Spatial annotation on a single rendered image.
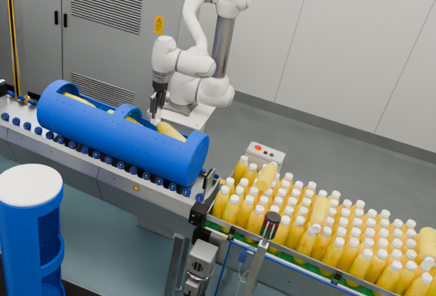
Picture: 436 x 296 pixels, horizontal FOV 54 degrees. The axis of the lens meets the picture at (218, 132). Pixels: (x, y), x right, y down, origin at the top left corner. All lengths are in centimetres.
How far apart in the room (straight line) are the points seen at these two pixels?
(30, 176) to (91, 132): 36
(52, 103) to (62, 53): 192
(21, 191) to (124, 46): 208
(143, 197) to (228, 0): 111
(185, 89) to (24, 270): 128
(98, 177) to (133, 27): 170
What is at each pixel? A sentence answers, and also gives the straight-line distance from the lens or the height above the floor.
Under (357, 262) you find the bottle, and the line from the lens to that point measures 202.
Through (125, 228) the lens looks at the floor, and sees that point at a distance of 328.
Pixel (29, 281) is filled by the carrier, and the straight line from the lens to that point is 233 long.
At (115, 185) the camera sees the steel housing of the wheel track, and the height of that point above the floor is 85.
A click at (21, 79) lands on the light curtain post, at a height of 94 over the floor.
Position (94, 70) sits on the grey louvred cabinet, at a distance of 408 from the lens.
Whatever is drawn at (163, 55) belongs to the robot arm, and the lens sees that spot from 193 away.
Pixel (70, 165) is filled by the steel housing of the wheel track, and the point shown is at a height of 85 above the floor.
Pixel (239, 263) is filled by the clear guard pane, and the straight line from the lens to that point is 207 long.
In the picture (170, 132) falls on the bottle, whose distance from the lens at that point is 212.
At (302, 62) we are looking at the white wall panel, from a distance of 473.
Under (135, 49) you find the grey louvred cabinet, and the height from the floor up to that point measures 88.
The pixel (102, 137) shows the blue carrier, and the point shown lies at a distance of 220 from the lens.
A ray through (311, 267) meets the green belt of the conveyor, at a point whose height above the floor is 90.
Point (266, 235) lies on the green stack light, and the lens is 174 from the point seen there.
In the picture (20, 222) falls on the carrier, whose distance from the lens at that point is 204.
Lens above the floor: 238
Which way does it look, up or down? 33 degrees down
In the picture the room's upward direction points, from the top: 12 degrees clockwise
